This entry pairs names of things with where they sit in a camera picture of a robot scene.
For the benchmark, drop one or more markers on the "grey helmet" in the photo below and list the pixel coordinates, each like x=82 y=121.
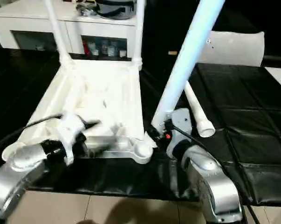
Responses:
x=117 y=10

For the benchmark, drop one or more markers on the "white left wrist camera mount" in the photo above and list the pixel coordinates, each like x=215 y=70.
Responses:
x=70 y=130

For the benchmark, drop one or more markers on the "white plastic table top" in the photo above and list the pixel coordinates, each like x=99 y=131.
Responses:
x=96 y=98

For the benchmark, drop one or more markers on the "black box with gold label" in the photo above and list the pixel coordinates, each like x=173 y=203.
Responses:
x=163 y=25

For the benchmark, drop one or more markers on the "white plastic table leg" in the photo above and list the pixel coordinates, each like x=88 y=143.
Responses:
x=189 y=51
x=139 y=30
x=56 y=30
x=197 y=109

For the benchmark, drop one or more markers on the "white glass-door cabinet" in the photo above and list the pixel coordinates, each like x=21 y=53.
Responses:
x=26 y=21

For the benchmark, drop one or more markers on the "white flat board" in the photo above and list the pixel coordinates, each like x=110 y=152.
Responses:
x=280 y=77

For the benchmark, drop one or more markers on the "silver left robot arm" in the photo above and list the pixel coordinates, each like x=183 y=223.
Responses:
x=21 y=163

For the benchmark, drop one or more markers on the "black work mat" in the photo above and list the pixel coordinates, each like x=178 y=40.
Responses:
x=247 y=105

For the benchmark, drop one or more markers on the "red bottle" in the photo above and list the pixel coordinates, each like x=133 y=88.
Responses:
x=86 y=47

